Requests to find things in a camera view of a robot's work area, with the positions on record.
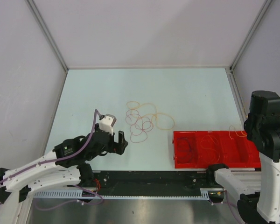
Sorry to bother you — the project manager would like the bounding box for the black thin cable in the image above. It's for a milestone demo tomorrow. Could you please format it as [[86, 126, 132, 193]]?
[[176, 137, 196, 164]]

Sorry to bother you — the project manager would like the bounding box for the red plastic bin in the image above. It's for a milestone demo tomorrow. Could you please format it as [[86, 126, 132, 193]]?
[[172, 130, 261, 169]]

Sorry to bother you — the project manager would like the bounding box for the yellow thin cable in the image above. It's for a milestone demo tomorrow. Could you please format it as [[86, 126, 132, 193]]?
[[126, 100, 175, 131], [228, 125, 248, 140]]

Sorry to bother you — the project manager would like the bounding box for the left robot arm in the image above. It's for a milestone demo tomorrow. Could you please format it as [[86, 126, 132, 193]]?
[[0, 128, 128, 204]]

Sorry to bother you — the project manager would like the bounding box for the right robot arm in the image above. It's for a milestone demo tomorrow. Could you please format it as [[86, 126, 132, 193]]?
[[206, 91, 280, 224]]

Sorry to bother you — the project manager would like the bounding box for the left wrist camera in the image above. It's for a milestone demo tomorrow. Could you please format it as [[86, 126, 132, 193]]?
[[98, 114, 117, 135]]

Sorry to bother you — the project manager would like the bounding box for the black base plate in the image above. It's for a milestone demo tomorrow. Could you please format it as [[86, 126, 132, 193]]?
[[79, 171, 222, 197]]

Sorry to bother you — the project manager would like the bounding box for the grey slotted cable duct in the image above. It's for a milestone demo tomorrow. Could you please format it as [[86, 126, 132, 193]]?
[[33, 189, 209, 200]]

